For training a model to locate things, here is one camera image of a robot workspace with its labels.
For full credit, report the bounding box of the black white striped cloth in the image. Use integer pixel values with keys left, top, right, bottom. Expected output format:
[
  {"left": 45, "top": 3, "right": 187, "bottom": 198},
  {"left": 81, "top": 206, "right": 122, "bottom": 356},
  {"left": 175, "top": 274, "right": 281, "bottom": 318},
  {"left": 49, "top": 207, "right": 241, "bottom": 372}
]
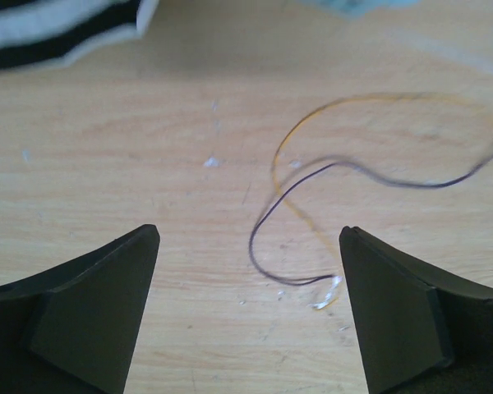
[{"left": 0, "top": 0, "right": 159, "bottom": 71}]

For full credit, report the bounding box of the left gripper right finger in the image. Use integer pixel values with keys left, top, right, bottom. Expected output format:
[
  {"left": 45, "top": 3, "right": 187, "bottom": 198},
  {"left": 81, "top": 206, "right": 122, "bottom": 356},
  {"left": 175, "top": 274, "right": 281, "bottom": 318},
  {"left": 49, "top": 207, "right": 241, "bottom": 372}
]
[{"left": 339, "top": 227, "right": 493, "bottom": 393}]

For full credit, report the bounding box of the blue plastic basket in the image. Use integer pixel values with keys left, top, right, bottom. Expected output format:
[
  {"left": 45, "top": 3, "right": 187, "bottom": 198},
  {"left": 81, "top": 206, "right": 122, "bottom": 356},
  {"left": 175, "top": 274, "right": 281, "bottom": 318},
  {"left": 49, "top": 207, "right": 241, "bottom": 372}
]
[{"left": 306, "top": 0, "right": 417, "bottom": 17}]

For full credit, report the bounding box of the purple wire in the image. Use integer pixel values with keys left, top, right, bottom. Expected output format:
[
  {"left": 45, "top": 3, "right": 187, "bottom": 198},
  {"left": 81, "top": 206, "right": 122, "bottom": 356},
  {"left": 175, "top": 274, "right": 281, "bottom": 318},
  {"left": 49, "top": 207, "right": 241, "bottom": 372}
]
[{"left": 248, "top": 141, "right": 493, "bottom": 286}]

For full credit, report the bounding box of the yellow wire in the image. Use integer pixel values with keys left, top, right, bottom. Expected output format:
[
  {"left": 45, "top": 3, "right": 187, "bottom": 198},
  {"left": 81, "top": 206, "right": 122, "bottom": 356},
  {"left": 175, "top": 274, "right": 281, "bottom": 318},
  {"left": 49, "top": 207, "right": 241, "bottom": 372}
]
[{"left": 270, "top": 92, "right": 493, "bottom": 311}]

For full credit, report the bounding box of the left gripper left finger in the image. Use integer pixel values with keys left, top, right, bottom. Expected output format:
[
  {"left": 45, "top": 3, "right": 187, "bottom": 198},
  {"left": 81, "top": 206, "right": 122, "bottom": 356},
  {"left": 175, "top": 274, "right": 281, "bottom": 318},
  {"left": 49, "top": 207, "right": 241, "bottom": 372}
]
[{"left": 0, "top": 224, "right": 160, "bottom": 393}]

